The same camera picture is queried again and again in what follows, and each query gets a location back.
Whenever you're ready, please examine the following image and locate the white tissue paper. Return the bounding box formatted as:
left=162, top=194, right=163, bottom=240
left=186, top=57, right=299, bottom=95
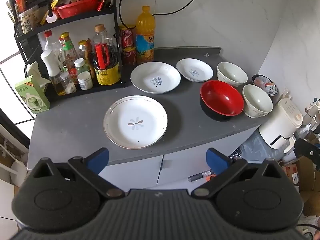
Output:
left=27, top=61, right=52, bottom=88

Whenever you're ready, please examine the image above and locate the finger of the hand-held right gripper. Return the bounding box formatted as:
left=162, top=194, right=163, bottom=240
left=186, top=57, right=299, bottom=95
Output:
left=294, top=138, right=320, bottom=171

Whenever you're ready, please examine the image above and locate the red plastic basket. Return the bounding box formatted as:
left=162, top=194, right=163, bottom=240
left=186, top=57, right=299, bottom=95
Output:
left=54, top=0, right=103, bottom=20

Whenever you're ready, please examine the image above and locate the yellow printed strip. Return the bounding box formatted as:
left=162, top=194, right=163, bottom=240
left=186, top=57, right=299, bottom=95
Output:
left=43, top=0, right=66, bottom=25

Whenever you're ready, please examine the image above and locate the small printed cardboard box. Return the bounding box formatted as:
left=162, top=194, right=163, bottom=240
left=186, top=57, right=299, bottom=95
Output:
left=280, top=164, right=300, bottom=187

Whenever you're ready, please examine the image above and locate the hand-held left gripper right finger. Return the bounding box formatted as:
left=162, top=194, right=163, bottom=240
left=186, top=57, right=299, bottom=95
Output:
left=191, top=147, right=285, bottom=201

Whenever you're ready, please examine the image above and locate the white plastic fixture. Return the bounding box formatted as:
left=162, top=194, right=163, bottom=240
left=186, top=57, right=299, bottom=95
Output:
left=304, top=99, right=320, bottom=125

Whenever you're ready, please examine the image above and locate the brown cardboard box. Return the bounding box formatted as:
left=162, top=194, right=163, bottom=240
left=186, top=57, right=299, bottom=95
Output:
left=299, top=155, right=320, bottom=217

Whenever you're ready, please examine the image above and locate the yellow-capped bottle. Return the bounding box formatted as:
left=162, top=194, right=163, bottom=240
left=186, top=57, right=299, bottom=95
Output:
left=78, top=40, right=91, bottom=60

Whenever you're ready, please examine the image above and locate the sauce bottle with red label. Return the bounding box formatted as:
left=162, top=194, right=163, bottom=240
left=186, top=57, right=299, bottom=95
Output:
left=60, top=32, right=80, bottom=84

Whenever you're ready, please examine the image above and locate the white electric kettle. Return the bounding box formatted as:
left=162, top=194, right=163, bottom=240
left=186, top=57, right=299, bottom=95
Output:
left=259, top=98, right=303, bottom=153

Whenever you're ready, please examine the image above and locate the white plate with flower print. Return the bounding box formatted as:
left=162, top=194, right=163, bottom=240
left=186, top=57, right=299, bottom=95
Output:
left=103, top=95, right=168, bottom=149

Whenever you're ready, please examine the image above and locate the white-topped oil spray bottle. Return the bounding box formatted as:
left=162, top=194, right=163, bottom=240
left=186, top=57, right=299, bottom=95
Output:
left=40, top=49, right=66, bottom=96

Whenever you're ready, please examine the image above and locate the clear bottle with red cap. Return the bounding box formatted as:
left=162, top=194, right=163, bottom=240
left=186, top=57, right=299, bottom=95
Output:
left=44, top=30, right=63, bottom=55

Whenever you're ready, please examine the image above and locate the large dark bottle yellow label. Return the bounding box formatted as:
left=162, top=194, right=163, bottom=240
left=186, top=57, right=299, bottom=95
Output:
left=93, top=24, right=121, bottom=86

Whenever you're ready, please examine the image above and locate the clear snack jar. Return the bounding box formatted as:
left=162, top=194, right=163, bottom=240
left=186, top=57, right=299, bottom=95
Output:
left=19, top=7, right=42, bottom=34

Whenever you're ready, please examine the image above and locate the black metal shelf rack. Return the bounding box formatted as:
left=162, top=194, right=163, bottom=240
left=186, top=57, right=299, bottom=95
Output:
left=7, top=0, right=125, bottom=103

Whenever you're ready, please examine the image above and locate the window with black frame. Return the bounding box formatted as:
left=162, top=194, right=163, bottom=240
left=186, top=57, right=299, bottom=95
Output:
left=0, top=0, right=38, bottom=128

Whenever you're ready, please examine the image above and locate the small glass shaker jar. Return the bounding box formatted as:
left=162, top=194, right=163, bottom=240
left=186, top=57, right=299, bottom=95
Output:
left=60, top=72, right=77, bottom=95

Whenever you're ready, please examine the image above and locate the grey marker pen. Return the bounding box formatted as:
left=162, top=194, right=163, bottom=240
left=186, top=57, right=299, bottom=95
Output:
left=188, top=169, right=216, bottom=182

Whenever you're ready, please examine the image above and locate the small white plate blue print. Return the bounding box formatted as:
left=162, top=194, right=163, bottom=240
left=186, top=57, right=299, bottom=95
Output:
left=176, top=58, right=214, bottom=83

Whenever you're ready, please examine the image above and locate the small white-capped green bottle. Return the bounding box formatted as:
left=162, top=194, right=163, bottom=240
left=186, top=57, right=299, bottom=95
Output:
left=74, top=58, right=91, bottom=74

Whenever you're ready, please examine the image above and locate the brown sauce pouch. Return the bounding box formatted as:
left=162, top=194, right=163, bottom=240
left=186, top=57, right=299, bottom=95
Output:
left=86, top=39, right=96, bottom=78

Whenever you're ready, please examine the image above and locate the grey plastic bag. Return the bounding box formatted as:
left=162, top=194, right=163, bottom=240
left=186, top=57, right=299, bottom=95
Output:
left=240, top=130, right=275, bottom=160

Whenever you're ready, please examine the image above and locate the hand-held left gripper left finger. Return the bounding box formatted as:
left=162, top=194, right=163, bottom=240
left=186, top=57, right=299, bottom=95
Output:
left=32, top=147, right=125, bottom=201

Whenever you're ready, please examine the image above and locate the dark bowl with packets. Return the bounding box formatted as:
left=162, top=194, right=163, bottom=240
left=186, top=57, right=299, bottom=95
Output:
left=251, top=74, right=279, bottom=96

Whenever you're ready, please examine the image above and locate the red and black bowl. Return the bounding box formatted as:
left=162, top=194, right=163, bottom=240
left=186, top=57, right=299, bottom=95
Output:
left=199, top=80, right=245, bottom=122

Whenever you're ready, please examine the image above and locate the orange juice bottle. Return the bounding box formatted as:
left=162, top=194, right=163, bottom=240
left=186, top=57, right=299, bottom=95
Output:
left=136, top=6, right=155, bottom=64

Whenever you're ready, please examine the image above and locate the large white plate blue print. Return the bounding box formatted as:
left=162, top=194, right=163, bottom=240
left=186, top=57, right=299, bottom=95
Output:
left=130, top=62, right=181, bottom=95

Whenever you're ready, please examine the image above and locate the green carton box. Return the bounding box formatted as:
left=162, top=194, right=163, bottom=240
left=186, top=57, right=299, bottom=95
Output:
left=14, top=75, right=51, bottom=114

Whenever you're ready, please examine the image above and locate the white ceramic bowl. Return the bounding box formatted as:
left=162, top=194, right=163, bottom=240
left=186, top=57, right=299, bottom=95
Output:
left=216, top=62, right=248, bottom=88
left=242, top=84, right=273, bottom=118

